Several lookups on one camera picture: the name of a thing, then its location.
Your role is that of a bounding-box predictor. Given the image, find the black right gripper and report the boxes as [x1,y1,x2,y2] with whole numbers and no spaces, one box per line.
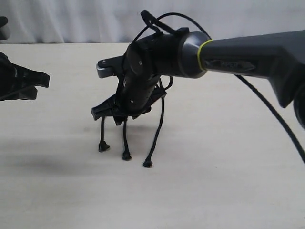
[91,33,183,125]

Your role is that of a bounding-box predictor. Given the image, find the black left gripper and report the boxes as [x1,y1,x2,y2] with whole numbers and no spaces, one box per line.
[0,52,50,100]

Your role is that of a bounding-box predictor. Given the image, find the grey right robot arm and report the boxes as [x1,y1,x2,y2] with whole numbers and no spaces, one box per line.
[91,28,305,125]

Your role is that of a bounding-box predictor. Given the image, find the white backdrop curtain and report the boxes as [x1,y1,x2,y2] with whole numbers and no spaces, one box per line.
[0,0,305,43]

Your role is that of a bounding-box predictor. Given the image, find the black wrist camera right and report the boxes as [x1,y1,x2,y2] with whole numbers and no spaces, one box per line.
[96,56,123,79]

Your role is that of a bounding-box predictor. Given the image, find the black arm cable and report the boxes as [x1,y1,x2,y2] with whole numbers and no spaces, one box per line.
[128,10,305,166]

